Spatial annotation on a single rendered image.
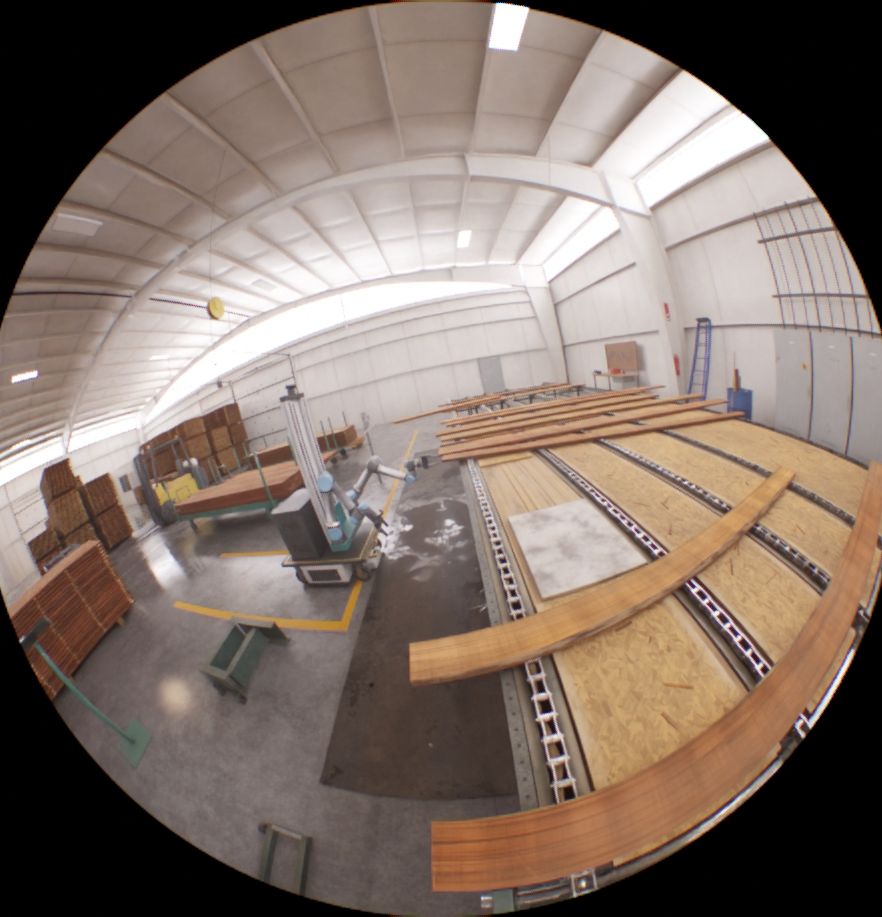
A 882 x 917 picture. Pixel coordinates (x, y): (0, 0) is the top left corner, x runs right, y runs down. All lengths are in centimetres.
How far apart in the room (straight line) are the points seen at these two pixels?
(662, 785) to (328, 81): 664
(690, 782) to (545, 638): 62
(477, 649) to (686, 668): 64
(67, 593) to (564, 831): 494
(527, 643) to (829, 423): 548
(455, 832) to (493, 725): 103
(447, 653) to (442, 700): 91
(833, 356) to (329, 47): 796
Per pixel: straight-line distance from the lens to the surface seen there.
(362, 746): 181
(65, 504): 1042
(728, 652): 107
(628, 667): 91
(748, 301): 690
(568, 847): 76
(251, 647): 240
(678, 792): 82
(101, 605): 495
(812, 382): 581
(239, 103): 614
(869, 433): 562
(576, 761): 81
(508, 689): 87
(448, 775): 164
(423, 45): 566
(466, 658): 87
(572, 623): 92
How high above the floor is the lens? 162
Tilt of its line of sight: 17 degrees down
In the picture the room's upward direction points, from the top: 12 degrees counter-clockwise
